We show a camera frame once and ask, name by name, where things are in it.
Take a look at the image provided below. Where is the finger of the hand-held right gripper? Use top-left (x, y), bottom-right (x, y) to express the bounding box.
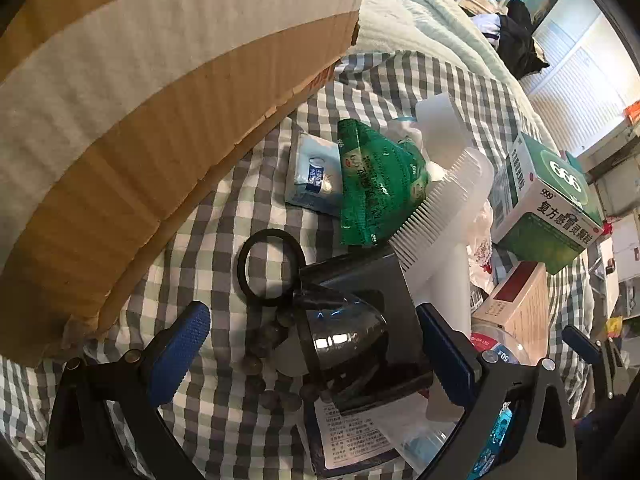
top-left (561, 325), bottom-right (632, 403)

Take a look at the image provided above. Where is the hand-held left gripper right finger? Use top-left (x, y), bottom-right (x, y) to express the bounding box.
top-left (415, 303), bottom-right (576, 480)

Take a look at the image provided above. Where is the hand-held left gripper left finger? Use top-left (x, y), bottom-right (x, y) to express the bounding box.
top-left (45, 301), bottom-right (212, 480)

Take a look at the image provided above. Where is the clear plastic bottle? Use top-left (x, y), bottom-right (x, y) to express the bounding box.
top-left (470, 321), bottom-right (532, 367)

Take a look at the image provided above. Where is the white plug-in vaporizer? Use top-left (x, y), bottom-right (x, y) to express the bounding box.
top-left (415, 94), bottom-right (476, 333)

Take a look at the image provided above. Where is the black glossy box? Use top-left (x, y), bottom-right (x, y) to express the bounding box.
top-left (292, 251), bottom-right (436, 416)

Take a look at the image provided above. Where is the green white medicine box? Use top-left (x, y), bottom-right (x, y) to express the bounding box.
top-left (490, 131), bottom-right (605, 276)

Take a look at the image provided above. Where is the brown cardboard box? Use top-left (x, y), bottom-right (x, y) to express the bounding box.
top-left (0, 0), bottom-right (378, 368)

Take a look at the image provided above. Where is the blue printed packet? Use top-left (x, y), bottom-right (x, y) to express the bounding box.
top-left (470, 400), bottom-right (516, 471)

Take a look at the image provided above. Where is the grey checked bed sheet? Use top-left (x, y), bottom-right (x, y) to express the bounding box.
top-left (0, 50), bottom-right (596, 480)

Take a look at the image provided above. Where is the white plastic bag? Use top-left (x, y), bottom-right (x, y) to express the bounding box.
top-left (467, 200), bottom-right (496, 291)

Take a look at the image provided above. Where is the dark packet with white label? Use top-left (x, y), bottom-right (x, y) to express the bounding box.
top-left (297, 395), bottom-right (401, 478)

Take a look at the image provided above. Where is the white plastic comb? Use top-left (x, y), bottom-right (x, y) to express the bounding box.
top-left (389, 147), bottom-right (496, 272)

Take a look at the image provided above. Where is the green sachet packet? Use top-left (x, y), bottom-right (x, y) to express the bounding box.
top-left (336, 119), bottom-right (432, 247)

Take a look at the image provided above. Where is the blue white mask packet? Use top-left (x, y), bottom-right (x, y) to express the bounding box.
top-left (285, 130), bottom-right (346, 217)

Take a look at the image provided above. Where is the white louvred wardrobe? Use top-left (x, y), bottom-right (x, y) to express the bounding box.
top-left (520, 7), bottom-right (640, 161)

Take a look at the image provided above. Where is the black clothes pile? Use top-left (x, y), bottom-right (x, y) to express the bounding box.
top-left (500, 0), bottom-right (551, 80)

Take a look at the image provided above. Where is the blue white striped garment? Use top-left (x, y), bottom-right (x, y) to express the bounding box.
top-left (472, 12), bottom-right (502, 42)

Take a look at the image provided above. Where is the pale green blanket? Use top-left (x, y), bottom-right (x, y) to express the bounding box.
top-left (350, 0), bottom-right (556, 146)

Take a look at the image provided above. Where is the dark bead bracelet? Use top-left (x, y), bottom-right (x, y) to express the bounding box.
top-left (240, 307), bottom-right (321, 413)

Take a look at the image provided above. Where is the black ring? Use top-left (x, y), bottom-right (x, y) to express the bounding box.
top-left (236, 229), bottom-right (307, 307)

